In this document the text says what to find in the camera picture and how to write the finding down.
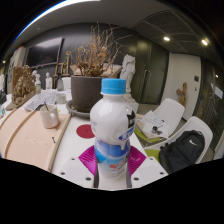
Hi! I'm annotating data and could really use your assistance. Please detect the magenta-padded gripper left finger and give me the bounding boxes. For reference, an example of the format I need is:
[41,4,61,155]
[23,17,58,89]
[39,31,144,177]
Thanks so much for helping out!
[57,145,100,189]

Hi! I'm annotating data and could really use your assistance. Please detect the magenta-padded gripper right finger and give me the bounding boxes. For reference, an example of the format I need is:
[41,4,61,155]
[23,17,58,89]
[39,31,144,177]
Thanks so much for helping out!
[125,145,169,189]

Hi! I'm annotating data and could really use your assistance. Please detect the white blue-capped drink bottle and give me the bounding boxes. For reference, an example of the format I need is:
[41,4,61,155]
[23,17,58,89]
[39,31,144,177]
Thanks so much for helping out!
[89,78,137,181]

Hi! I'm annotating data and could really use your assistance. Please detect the flat round red coaster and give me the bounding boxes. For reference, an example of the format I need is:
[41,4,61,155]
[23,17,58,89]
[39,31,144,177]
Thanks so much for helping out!
[75,123,97,140]

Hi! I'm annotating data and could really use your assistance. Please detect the stack of papers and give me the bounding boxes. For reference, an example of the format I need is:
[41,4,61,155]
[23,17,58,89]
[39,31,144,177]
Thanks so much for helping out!
[134,110,170,140]

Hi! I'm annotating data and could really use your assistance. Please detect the black backpack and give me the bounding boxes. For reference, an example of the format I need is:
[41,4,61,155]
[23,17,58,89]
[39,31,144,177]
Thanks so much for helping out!
[158,129,206,175]

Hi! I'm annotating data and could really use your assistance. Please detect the grey plant saucer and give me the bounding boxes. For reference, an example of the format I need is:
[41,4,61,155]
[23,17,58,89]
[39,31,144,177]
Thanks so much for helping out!
[65,99,93,119]

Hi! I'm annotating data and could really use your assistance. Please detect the white ceramic mug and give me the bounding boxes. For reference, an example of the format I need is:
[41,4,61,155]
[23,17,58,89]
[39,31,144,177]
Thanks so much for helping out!
[39,103,61,130]

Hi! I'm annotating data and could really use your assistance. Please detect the white chair with papers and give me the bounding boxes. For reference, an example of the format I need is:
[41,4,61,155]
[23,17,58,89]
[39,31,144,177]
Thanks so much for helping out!
[134,97,186,146]

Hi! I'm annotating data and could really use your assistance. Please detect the dried plant in grey pot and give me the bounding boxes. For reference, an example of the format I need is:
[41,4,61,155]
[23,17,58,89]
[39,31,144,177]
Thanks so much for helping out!
[66,22,133,113]

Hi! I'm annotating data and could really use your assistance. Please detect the small white round container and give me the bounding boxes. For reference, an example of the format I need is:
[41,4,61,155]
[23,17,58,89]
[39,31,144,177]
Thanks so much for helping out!
[55,93,67,105]

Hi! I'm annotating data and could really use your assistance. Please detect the white chair under backpack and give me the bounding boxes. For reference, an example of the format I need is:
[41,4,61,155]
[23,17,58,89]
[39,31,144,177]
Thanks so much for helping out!
[144,115,214,168]

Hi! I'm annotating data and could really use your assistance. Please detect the small white plaster figure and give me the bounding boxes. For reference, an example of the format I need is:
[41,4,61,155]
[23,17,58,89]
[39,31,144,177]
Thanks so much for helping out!
[44,71,54,90]

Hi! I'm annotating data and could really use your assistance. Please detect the tall white plaster statue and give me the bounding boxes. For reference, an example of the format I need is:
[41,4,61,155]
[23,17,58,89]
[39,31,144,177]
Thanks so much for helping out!
[119,54,137,94]

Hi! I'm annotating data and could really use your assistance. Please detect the green and white bottle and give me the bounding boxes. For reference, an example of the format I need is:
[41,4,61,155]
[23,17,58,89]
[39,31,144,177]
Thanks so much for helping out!
[34,73,42,94]

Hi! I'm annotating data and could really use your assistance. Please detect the brown cardboard box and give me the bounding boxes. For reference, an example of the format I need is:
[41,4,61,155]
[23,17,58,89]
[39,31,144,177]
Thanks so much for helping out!
[69,63,123,79]

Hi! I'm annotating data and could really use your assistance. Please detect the wooden easel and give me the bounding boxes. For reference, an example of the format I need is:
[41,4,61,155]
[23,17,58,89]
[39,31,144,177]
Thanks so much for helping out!
[52,50,72,89]

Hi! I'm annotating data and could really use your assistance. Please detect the white cabinet with pictures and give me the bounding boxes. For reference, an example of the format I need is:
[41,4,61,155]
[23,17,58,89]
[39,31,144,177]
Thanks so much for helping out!
[6,46,27,94]

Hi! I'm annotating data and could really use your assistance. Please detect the white ceiling light strip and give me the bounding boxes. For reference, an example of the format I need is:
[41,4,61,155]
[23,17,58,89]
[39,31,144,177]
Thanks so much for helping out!
[13,0,101,44]

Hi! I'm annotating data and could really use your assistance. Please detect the white pedestal block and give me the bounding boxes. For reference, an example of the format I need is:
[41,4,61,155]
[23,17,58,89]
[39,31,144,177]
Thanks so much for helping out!
[124,93,139,113]

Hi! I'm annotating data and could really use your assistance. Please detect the wooden wall figure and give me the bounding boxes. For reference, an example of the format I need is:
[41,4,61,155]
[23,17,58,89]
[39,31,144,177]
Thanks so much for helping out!
[176,82,188,108]

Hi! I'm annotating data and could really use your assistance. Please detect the black wall screen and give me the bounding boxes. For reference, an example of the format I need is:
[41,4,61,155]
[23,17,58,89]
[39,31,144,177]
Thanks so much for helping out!
[24,36,64,69]

